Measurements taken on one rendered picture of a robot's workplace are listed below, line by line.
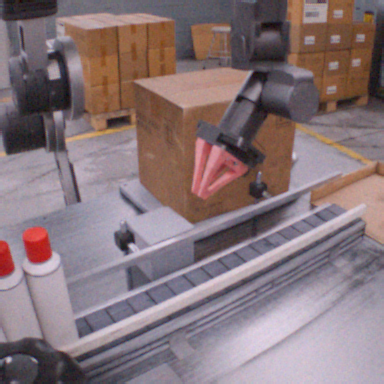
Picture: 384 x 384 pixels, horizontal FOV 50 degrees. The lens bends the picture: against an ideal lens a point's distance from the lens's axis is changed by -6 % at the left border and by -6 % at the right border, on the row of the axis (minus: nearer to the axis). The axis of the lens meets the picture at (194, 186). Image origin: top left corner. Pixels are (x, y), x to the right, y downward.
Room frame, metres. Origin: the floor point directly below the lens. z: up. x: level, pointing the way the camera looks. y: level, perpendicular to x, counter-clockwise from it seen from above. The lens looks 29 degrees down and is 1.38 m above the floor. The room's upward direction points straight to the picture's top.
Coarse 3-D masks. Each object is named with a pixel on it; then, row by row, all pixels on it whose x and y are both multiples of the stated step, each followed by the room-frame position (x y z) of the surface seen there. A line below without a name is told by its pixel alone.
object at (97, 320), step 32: (320, 224) 0.76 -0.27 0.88; (352, 224) 0.76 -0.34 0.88; (224, 256) 0.65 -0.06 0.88; (256, 256) 0.65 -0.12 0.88; (288, 256) 0.65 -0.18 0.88; (160, 288) 0.56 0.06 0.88; (192, 288) 0.56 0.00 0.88; (224, 288) 0.56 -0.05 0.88; (96, 320) 0.48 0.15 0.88; (160, 320) 0.49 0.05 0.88; (96, 352) 0.42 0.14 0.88
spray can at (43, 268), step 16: (32, 240) 0.41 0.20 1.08; (48, 240) 0.43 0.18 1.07; (32, 256) 0.41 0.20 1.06; (48, 256) 0.42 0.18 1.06; (32, 272) 0.40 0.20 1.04; (48, 272) 0.41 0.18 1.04; (32, 288) 0.40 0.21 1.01; (48, 288) 0.40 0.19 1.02; (64, 288) 0.42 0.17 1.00; (48, 304) 0.40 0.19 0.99; (64, 304) 0.42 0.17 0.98; (48, 320) 0.40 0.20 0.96; (64, 320) 0.41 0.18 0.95; (48, 336) 0.40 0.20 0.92; (64, 336) 0.41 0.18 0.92
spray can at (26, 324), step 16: (0, 240) 0.41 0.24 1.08; (0, 256) 0.38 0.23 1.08; (0, 272) 0.38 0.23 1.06; (16, 272) 0.40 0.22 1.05; (0, 288) 0.37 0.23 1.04; (16, 288) 0.38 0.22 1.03; (0, 304) 0.37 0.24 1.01; (16, 304) 0.38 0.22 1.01; (32, 304) 0.40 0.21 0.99; (0, 320) 0.38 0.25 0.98; (16, 320) 0.37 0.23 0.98; (32, 320) 0.39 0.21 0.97; (16, 336) 0.37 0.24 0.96; (32, 336) 0.38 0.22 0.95
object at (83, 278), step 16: (336, 176) 0.83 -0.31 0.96; (288, 192) 0.75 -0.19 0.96; (304, 192) 0.77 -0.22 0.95; (256, 208) 0.69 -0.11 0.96; (208, 224) 0.64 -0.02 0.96; (224, 224) 0.65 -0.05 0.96; (176, 240) 0.59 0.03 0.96; (192, 240) 0.61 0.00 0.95; (128, 256) 0.55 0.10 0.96; (144, 256) 0.55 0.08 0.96; (96, 272) 0.50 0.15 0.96; (112, 272) 0.52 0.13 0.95
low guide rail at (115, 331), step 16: (336, 224) 0.71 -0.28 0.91; (304, 240) 0.66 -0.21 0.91; (272, 256) 0.61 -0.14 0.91; (240, 272) 0.57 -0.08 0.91; (208, 288) 0.53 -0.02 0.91; (160, 304) 0.49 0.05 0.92; (176, 304) 0.49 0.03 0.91; (128, 320) 0.45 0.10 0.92; (144, 320) 0.46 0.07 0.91; (96, 336) 0.42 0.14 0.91; (112, 336) 0.43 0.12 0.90; (80, 352) 0.40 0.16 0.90
